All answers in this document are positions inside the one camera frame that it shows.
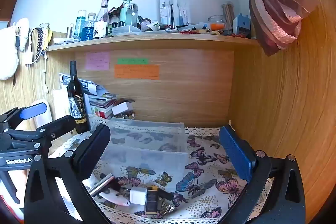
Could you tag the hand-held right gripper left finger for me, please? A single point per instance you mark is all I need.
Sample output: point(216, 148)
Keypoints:
point(92, 153)

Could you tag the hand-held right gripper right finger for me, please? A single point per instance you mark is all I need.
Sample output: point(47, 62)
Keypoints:
point(236, 153)

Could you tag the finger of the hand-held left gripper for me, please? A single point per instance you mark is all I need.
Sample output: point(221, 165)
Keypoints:
point(32, 110)
point(61, 124)

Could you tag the white rotary cutter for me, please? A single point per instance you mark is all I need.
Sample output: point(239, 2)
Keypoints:
point(115, 199)

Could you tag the clear plastic box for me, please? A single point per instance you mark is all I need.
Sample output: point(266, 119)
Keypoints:
point(147, 140)

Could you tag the white charger cube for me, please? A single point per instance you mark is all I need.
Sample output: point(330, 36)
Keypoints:
point(138, 195)

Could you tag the black and gold lighter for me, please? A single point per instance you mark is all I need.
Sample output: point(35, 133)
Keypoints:
point(151, 200)

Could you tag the small black case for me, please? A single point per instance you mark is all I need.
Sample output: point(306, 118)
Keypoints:
point(165, 195)

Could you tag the dark wine bottle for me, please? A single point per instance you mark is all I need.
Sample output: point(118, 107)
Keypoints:
point(77, 98)

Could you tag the stack of books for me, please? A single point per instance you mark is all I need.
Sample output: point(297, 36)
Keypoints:
point(103, 106)

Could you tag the rolled newspaper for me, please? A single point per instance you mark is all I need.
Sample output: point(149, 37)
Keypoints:
point(92, 86)

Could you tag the butterfly print cloth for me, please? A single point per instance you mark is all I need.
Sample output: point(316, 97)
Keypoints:
point(199, 187)

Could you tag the bowl of stones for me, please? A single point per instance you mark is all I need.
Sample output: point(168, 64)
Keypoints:
point(127, 117)

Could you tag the small white card box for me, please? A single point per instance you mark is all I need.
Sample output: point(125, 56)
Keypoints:
point(122, 108)

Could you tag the white fluffy cloth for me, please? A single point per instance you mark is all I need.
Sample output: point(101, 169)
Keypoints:
point(9, 56)

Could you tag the pink sticky note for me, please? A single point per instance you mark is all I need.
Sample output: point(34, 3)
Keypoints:
point(97, 61)

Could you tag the yellow shoehorn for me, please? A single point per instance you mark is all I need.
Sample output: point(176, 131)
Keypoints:
point(47, 39)

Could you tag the flat white case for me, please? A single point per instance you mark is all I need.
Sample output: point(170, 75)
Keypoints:
point(64, 40)

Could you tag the small brown tube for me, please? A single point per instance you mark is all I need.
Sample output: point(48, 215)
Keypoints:
point(69, 32)

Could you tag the gold foil wrapper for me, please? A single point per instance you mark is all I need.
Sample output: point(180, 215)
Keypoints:
point(166, 209)

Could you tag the orange sticky note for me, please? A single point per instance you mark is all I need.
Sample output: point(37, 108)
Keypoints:
point(136, 71)

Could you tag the green sticky note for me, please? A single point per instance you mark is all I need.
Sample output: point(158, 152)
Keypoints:
point(132, 61)

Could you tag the blue patterned glass bottle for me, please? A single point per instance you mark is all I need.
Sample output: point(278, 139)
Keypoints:
point(88, 31)

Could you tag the tall teal bottle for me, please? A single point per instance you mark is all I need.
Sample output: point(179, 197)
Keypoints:
point(80, 22)

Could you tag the clear bottle with label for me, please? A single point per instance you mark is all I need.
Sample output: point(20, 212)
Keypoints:
point(101, 22)

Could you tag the clear plastic tray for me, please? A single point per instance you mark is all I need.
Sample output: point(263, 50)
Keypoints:
point(126, 30)

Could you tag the wooden shelf board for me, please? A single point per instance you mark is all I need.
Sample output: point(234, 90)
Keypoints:
point(157, 39)

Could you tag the blue pencil sharpener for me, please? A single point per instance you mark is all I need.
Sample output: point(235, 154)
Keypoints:
point(241, 24)

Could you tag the green pump bottle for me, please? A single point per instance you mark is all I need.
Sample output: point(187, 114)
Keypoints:
point(128, 14)

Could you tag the short glass jar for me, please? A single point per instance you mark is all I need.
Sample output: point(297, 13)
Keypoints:
point(216, 19)

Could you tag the tall jar of sticks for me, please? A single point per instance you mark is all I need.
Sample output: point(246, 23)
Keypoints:
point(228, 12)

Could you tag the striped brown curtain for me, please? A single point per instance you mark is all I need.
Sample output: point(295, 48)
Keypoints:
point(275, 11)

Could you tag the toothbrush package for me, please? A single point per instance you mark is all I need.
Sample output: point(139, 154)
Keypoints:
point(173, 10)

